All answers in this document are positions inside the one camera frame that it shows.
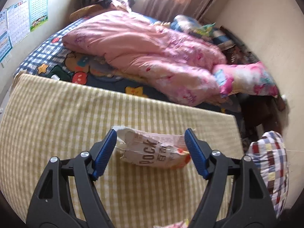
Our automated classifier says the white Pocky box wrapper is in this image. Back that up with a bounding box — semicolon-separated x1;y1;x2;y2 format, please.
113;126;191;169

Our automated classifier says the crumpled pink foil wrapper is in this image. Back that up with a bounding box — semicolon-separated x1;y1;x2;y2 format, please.
153;219;190;228

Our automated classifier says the multicolour plaid pillow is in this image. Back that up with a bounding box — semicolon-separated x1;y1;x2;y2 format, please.
246;131;289;217

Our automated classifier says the yellow checked mattress pad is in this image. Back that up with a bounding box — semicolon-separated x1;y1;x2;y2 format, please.
1;73;243;227

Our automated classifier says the pink floral pillow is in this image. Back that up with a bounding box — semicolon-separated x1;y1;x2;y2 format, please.
212;61;279;96

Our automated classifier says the pink quilt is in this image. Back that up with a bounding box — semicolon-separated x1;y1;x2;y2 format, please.
62;10;227;107

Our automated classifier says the blue checked bed sheet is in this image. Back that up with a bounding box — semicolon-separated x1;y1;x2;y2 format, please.
19;17;240;112

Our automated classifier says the blue plaid blanket pile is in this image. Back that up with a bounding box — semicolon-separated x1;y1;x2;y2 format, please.
170;14;235;51

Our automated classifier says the yellow pillow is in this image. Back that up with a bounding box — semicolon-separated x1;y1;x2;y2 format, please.
70;4;104;22

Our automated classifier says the left blue wall chart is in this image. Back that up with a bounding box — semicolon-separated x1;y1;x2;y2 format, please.
0;10;12;61

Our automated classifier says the middle white wall chart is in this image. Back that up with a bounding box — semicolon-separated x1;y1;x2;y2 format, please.
7;0;30;47

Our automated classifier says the right green wall chart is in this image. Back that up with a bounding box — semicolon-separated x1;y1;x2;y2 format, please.
29;0;48;31

